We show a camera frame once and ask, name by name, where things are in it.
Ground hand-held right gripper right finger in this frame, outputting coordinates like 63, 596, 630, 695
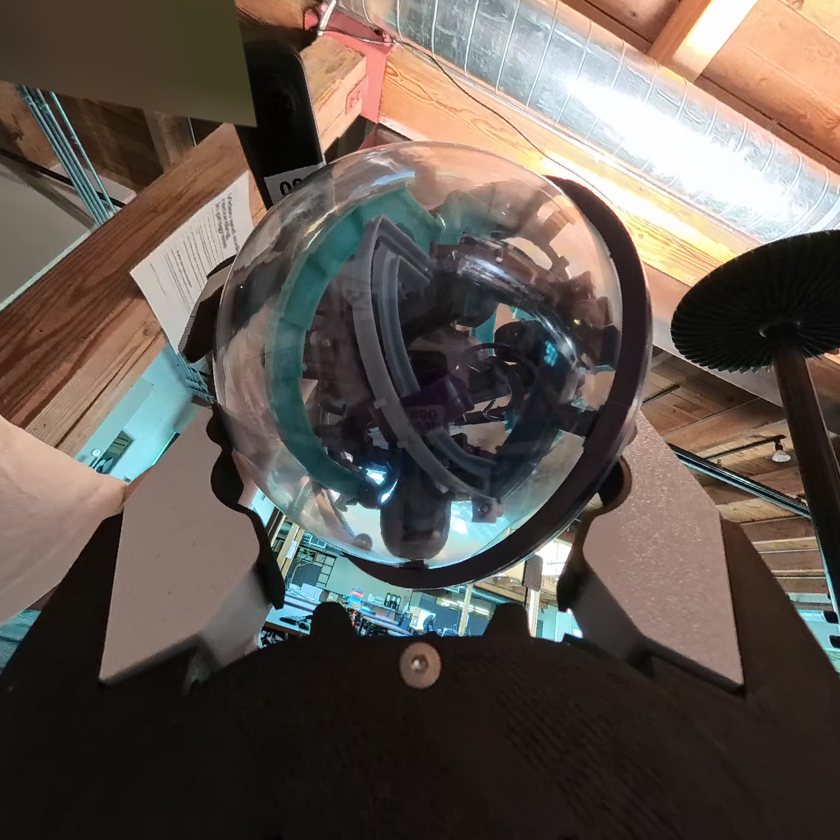
556, 413, 747, 688

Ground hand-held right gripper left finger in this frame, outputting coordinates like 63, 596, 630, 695
98, 407, 286, 683

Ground clear maze ball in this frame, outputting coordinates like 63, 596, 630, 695
213, 141, 654, 589

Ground person's left forearm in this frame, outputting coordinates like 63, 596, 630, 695
0, 416, 155, 626

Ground white printed notice paper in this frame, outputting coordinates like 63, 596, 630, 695
130, 172, 258, 350

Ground pale blue conduit pipes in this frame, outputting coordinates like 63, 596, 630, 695
18, 85, 120, 227

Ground black pleated disc lamp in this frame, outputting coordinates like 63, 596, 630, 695
671, 230, 840, 677

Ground red metal bracket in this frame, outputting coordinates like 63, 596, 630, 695
304, 10, 395, 123

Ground black ceiling rail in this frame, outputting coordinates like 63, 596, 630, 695
669, 445, 812, 521

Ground silver metal air duct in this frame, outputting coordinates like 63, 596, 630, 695
335, 0, 840, 244

